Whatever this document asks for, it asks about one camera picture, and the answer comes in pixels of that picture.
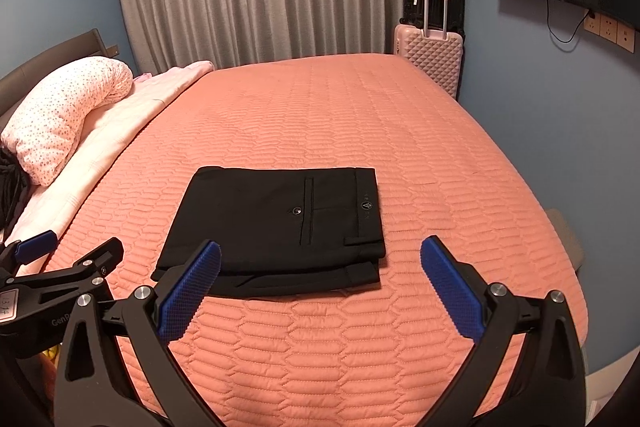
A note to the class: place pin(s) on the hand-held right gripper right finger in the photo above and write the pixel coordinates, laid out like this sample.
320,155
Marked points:
450,287

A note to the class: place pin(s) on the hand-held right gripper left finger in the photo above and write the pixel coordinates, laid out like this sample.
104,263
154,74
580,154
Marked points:
192,279

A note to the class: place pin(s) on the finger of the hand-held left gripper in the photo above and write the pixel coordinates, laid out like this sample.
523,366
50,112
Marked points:
35,247
100,257

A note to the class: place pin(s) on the black pants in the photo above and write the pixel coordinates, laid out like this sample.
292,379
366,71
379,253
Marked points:
260,217

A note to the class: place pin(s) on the yellow object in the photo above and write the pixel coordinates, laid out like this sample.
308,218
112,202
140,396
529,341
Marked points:
51,353

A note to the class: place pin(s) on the black crumpled cloth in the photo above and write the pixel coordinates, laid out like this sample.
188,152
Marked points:
12,192

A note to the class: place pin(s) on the floral pink pillow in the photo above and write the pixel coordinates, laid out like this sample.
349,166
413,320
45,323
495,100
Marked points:
60,112

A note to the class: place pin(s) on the pink folded blanket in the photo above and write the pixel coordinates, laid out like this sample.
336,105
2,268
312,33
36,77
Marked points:
125,117

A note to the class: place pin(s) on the grey padded headboard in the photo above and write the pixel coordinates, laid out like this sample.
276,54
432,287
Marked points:
55,57

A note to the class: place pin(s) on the orange quilted bed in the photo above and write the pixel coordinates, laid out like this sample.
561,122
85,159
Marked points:
350,122

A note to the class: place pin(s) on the pink hard suitcase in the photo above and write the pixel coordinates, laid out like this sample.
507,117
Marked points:
430,57

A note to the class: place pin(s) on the beige wall switch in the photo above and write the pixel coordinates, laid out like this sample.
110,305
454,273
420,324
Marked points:
112,49

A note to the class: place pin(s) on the beige wall socket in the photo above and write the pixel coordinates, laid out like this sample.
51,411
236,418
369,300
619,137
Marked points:
608,29
626,36
592,26

